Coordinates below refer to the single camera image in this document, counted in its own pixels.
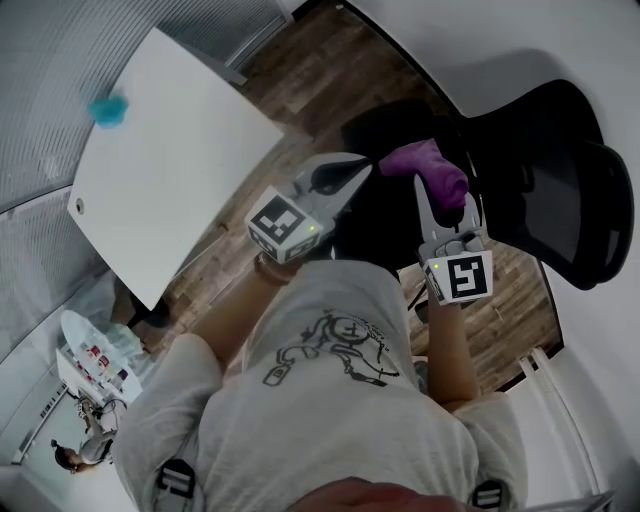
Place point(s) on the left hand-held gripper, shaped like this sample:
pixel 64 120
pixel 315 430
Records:
pixel 280 225

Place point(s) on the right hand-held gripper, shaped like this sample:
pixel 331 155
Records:
pixel 465 275

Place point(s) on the purple cloth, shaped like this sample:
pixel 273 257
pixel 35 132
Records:
pixel 430 165

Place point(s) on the person's right forearm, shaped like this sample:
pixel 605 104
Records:
pixel 450 350

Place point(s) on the person's left forearm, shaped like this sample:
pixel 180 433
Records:
pixel 235 310

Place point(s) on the small turquoise object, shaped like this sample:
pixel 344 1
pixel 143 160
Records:
pixel 107 111

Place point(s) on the person's black trousers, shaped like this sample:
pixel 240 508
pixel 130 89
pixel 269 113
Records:
pixel 365 245

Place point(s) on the black office chair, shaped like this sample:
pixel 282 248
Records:
pixel 545 200

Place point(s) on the white desk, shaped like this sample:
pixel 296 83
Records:
pixel 165 165

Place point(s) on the person's grey printed t-shirt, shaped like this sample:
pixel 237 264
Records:
pixel 325 425

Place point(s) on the person's face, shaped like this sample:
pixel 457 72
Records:
pixel 390 497

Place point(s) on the group of small red packets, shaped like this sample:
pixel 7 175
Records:
pixel 102 360

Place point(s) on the round white table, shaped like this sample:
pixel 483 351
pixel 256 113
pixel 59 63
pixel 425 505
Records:
pixel 80 332

